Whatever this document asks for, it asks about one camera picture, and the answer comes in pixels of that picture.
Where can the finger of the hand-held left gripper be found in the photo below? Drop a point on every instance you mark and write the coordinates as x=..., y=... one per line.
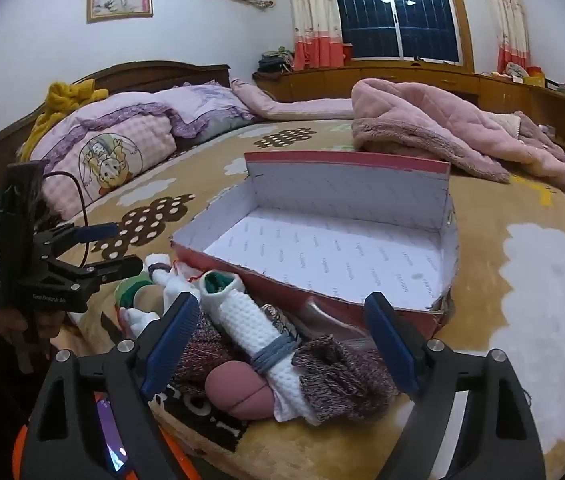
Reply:
x=112, y=269
x=95, y=231

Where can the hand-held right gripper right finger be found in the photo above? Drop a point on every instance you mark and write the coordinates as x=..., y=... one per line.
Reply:
x=392, y=345

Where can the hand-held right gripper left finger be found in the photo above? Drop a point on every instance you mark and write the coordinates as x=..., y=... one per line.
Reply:
x=172, y=345

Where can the white green sock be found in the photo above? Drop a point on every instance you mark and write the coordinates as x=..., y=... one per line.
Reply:
x=132, y=294

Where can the maroon knit sock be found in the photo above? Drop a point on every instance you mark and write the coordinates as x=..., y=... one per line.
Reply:
x=202, y=360
x=342, y=380

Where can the plain white sock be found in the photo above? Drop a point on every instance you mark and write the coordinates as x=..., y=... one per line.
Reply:
x=137, y=322

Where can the white sock red trim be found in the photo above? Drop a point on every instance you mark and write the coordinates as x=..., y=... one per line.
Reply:
x=175, y=285

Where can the white waffle sock roll grey band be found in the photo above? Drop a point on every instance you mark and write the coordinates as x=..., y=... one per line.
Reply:
x=242, y=320

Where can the dusty pink sock ball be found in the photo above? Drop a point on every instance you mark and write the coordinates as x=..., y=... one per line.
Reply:
x=237, y=392

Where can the red and white shoe box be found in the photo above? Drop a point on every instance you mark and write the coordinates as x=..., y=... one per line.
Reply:
x=337, y=255

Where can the beige patterned sock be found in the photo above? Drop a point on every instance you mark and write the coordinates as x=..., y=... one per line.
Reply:
x=282, y=322

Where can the person's left hand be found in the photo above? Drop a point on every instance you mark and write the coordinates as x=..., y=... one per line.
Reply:
x=5, y=325

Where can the pink checked cartoon pillow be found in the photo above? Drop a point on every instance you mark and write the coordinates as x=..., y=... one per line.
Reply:
x=127, y=135

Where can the smartphone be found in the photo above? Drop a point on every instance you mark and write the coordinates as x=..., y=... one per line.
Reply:
x=112, y=435

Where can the dark wooden headboard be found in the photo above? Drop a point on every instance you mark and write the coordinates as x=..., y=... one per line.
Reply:
x=7, y=135

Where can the yellow knit scarf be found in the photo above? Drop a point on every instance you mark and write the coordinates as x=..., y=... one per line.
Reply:
x=70, y=95

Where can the printed tan bed blanket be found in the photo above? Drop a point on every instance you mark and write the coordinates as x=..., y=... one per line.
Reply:
x=487, y=210

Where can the purple ruffled pillow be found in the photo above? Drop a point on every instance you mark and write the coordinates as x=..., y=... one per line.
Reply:
x=202, y=105

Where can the pink fleece robe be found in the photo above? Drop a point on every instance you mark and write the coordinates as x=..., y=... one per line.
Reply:
x=427, y=115

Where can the pink checked rolled quilt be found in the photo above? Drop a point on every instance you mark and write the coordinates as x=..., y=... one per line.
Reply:
x=302, y=107

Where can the mauve quilted garment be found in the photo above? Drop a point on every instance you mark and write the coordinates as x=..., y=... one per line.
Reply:
x=552, y=160

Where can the pile of folded clothes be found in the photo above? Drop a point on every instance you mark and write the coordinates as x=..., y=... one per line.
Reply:
x=272, y=62

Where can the long wooden cabinet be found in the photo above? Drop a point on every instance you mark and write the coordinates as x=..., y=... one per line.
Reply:
x=312, y=85

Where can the grey folded cloth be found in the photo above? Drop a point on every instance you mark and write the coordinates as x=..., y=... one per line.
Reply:
x=514, y=71

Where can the yellow flat box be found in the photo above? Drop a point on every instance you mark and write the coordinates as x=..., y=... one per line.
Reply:
x=536, y=76

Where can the floral curtain red hem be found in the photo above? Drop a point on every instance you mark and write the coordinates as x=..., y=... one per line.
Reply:
x=312, y=10
x=507, y=10

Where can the air conditioner wall pipe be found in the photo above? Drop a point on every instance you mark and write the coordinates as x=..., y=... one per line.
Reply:
x=262, y=2

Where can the window with wooden frame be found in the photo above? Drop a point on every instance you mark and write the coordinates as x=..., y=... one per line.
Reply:
x=392, y=10

